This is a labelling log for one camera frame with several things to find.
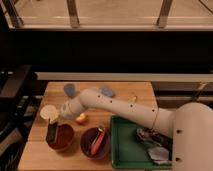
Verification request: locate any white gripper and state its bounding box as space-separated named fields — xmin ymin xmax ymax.
xmin=49 ymin=103 xmax=73 ymax=124

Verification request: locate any white paper cup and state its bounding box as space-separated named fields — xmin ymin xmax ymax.
xmin=40 ymin=105 xmax=58 ymax=120

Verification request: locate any red bowl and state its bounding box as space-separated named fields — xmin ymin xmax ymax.
xmin=47 ymin=124 xmax=74 ymax=152

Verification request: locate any black eraser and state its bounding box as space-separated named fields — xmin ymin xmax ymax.
xmin=46 ymin=122 xmax=58 ymax=144

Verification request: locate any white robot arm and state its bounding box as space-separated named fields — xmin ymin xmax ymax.
xmin=50 ymin=88 xmax=213 ymax=171

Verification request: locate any purple bowl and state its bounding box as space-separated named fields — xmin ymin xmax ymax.
xmin=80 ymin=127 xmax=110 ymax=160

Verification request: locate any red tool in purple bowl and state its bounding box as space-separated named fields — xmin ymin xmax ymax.
xmin=90 ymin=127 xmax=106 ymax=156

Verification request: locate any apple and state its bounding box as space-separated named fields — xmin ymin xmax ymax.
xmin=75 ymin=113 xmax=88 ymax=125

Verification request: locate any blue cup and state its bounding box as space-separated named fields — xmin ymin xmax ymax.
xmin=64 ymin=84 xmax=77 ymax=98

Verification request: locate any green tray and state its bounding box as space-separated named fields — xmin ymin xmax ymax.
xmin=110 ymin=116 xmax=172 ymax=170

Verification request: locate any silver foil packet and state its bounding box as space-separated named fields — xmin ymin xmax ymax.
xmin=148 ymin=147 xmax=171 ymax=165

